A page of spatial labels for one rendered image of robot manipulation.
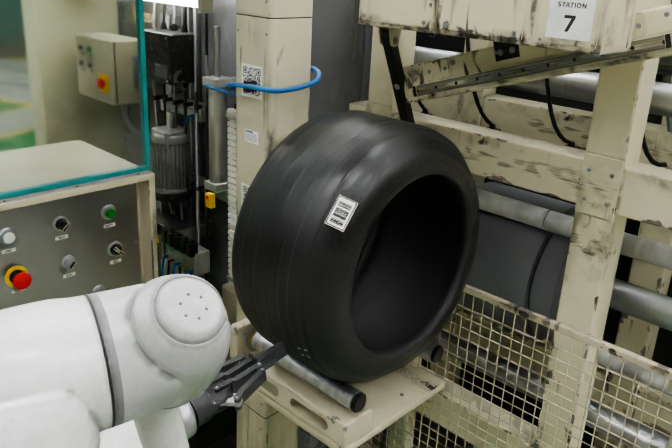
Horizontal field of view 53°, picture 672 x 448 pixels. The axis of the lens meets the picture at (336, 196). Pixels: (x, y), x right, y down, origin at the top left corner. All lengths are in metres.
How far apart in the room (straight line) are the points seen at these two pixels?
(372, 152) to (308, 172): 0.13
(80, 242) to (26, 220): 0.15
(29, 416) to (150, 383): 0.10
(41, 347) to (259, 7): 1.04
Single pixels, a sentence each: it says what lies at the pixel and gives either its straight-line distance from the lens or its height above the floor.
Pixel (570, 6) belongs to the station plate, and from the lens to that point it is 1.38.
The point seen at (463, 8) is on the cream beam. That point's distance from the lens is 1.49.
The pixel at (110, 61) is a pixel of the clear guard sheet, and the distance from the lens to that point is 1.63.
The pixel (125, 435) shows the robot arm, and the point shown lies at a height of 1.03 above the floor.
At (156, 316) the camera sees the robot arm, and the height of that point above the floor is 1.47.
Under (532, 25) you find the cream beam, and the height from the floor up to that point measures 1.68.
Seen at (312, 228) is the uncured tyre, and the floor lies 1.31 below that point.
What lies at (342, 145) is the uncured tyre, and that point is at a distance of 1.32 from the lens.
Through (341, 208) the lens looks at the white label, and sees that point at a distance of 1.23.
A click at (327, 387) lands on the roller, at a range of 1.51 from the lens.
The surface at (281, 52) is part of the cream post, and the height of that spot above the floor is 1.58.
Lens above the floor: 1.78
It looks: 19 degrees down
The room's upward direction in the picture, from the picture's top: 3 degrees clockwise
